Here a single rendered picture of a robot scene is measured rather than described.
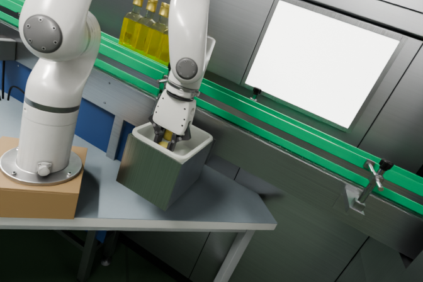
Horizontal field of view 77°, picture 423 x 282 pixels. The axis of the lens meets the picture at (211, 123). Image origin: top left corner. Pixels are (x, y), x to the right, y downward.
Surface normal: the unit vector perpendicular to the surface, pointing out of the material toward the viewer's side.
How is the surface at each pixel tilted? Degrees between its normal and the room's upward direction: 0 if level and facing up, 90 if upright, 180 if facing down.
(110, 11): 90
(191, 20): 58
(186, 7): 48
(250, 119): 90
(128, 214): 0
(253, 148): 90
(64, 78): 27
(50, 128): 88
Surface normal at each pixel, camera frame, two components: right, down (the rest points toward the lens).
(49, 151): 0.50, 0.45
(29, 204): 0.29, 0.45
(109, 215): 0.34, -0.87
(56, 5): 0.31, -0.07
